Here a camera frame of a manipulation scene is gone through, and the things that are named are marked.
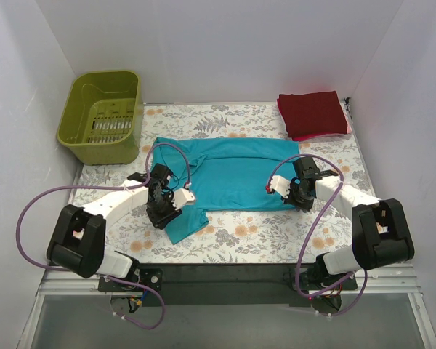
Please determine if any pink folded t shirt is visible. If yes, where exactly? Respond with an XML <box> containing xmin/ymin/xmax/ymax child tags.
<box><xmin>275</xmin><ymin>96</ymin><xmax>352</xmax><ymax>142</ymax></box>

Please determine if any olive green plastic basket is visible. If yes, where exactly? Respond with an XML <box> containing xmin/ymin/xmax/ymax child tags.
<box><xmin>57</xmin><ymin>71</ymin><xmax>143</xmax><ymax>166</ymax></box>

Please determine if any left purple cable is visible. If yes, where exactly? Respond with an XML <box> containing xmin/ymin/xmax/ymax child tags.
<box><xmin>17</xmin><ymin>142</ymin><xmax>193</xmax><ymax>330</ymax></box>

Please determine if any aluminium frame rail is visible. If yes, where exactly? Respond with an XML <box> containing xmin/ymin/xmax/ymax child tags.
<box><xmin>38</xmin><ymin>271</ymin><xmax>99</xmax><ymax>296</ymax></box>

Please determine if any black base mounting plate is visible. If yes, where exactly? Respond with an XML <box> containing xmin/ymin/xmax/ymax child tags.
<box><xmin>97</xmin><ymin>263</ymin><xmax>359</xmax><ymax>308</ymax></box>

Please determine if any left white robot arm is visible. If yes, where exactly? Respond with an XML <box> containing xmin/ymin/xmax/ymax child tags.
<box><xmin>47</xmin><ymin>164</ymin><xmax>190</xmax><ymax>291</ymax></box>

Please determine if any teal t shirt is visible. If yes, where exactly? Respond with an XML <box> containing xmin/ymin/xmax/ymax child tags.
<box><xmin>153</xmin><ymin>137</ymin><xmax>299</xmax><ymax>244</ymax></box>

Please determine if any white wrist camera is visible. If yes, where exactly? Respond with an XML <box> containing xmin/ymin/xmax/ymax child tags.
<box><xmin>171</xmin><ymin>188</ymin><xmax>196</xmax><ymax>210</ymax></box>
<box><xmin>265</xmin><ymin>175</ymin><xmax>291</xmax><ymax>203</ymax></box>

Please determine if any floral patterned table mat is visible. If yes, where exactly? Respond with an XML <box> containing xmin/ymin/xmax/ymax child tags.
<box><xmin>70</xmin><ymin>104</ymin><xmax>352</xmax><ymax>263</ymax></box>

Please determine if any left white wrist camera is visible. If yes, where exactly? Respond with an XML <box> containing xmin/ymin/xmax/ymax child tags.
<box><xmin>171</xmin><ymin>188</ymin><xmax>196</xmax><ymax>210</ymax></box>

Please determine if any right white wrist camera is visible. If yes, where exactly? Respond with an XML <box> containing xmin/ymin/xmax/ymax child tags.
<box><xmin>265</xmin><ymin>175</ymin><xmax>291</xmax><ymax>203</ymax></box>

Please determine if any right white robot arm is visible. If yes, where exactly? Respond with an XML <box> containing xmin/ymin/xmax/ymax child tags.
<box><xmin>284</xmin><ymin>156</ymin><xmax>415</xmax><ymax>289</ymax></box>

